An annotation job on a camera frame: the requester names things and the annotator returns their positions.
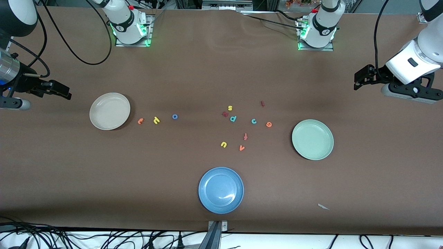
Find beige brown plate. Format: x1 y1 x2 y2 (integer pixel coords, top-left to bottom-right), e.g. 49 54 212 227
89 92 131 131

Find light green plate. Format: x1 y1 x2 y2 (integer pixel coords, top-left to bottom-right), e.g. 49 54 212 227
291 119 334 160

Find orange artificial flowers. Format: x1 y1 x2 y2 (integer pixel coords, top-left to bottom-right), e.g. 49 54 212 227
284 0 320 9

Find brown table cover sheet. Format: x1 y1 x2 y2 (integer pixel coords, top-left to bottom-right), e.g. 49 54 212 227
0 6 443 236

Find blue plate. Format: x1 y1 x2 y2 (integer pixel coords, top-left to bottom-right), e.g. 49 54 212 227
198 167 244 214

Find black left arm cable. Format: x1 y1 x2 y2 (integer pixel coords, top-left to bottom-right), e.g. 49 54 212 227
374 0 391 82

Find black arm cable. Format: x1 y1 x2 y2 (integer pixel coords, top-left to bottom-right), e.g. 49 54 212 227
374 0 391 82
10 0 113 78

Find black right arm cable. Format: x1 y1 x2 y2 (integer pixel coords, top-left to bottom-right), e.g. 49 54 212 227
10 0 113 78

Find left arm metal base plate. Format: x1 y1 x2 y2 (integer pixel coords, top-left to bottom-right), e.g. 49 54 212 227
296 17 334 52

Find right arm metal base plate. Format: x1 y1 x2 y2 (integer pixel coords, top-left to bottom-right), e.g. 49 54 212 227
115 14 154 47

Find black base power cable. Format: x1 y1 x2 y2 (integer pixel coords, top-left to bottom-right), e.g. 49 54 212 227
242 13 305 31
273 9 306 22

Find silver aluminium frame piece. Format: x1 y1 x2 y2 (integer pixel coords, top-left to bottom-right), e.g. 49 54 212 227
202 0 254 11

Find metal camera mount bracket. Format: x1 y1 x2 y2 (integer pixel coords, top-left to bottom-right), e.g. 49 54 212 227
198 220 229 249

